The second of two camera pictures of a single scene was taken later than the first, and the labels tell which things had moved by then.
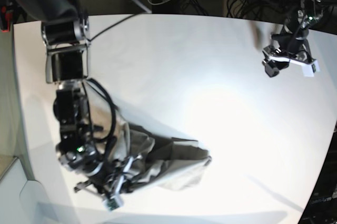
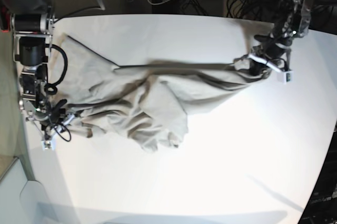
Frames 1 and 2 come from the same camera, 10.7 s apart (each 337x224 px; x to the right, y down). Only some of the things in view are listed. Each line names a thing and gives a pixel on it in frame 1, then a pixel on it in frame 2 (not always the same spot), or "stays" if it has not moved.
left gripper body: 109,182 -> 50,116
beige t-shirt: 175,163 -> 151,101
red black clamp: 5,19 stays
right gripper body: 296,50 -> 262,58
